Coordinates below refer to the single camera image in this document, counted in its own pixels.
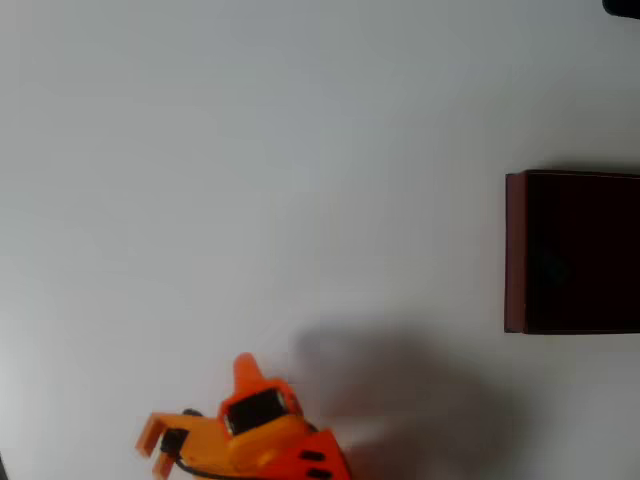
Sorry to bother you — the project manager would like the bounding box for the dark red open box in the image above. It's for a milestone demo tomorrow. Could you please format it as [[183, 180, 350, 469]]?
[[503, 169, 640, 335]]

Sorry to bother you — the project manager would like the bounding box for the black rounded object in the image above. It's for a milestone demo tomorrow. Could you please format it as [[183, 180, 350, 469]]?
[[602, 0, 640, 20]]

